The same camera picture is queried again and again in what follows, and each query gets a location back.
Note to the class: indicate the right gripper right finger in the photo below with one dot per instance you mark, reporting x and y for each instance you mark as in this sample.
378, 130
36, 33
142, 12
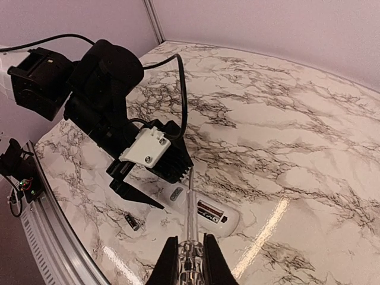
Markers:
215, 268

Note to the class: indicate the black AAA battery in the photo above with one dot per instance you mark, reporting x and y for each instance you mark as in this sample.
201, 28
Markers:
132, 221
209, 212

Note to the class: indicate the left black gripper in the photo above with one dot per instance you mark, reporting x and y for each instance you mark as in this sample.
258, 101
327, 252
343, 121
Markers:
118, 170

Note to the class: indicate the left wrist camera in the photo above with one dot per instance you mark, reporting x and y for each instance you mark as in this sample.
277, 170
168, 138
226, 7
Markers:
158, 149

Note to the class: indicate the left aluminium frame post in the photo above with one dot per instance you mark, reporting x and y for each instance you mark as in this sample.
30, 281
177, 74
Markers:
154, 20

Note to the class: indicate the white remote control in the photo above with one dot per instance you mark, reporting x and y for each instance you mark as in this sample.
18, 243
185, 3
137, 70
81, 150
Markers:
173, 196

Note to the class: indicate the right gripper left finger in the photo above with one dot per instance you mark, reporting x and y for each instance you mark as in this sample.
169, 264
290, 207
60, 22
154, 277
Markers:
166, 270

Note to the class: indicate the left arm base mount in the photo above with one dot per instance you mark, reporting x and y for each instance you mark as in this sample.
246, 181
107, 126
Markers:
19, 169

